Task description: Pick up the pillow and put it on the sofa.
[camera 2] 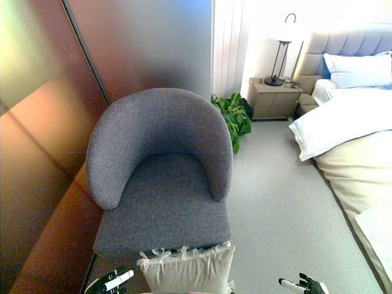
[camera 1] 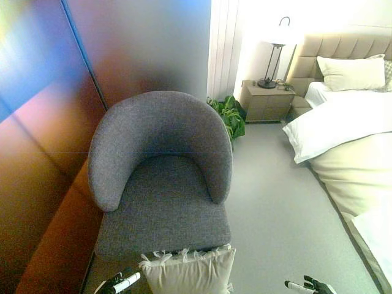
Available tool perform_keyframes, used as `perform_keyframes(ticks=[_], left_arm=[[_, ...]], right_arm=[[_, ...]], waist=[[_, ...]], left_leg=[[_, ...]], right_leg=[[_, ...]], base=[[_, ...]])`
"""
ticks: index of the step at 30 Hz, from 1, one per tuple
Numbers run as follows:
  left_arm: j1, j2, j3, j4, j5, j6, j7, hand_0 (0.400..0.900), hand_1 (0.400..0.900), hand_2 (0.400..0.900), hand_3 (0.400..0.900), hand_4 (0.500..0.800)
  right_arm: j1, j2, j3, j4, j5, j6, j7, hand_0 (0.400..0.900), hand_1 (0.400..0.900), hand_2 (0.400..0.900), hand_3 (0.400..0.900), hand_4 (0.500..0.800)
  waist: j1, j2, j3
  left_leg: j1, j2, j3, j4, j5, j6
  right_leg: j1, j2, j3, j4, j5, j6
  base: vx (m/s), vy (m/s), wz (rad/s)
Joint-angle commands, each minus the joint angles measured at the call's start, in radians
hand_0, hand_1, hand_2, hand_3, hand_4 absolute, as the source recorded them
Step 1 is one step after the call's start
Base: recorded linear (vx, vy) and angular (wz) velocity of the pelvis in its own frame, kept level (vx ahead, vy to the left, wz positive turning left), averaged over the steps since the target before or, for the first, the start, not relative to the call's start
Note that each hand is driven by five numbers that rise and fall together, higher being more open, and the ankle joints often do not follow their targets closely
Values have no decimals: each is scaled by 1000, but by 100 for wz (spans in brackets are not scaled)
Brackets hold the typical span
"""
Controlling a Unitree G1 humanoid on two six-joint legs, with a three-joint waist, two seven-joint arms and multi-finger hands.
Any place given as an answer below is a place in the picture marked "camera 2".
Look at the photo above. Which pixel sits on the white tasselled throw pillow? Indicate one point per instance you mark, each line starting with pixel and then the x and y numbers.
pixel 186 269

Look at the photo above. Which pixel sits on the beige wooden nightstand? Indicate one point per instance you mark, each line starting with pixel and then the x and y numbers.
pixel 273 99

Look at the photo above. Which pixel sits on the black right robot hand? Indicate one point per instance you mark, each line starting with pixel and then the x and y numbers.
pixel 307 285

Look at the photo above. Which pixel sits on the cream bed mattress cover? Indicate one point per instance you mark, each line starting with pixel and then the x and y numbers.
pixel 361 174

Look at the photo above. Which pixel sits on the green leafy potted plant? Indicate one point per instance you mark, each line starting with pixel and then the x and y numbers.
pixel 234 114

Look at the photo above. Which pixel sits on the grey upholstered headboard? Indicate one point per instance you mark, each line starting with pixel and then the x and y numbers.
pixel 337 52

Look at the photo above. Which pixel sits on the black arc floor lamp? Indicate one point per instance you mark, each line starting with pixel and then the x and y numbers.
pixel 291 17

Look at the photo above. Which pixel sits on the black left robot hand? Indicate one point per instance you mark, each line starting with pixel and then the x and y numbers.
pixel 107 281

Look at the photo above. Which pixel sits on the white bed pillow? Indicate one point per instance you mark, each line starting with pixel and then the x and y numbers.
pixel 356 70

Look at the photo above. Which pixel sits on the black table lamp white shade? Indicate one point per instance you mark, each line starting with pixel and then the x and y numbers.
pixel 280 52

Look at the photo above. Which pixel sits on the grey fabric tub armchair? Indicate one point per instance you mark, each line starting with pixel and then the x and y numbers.
pixel 160 171

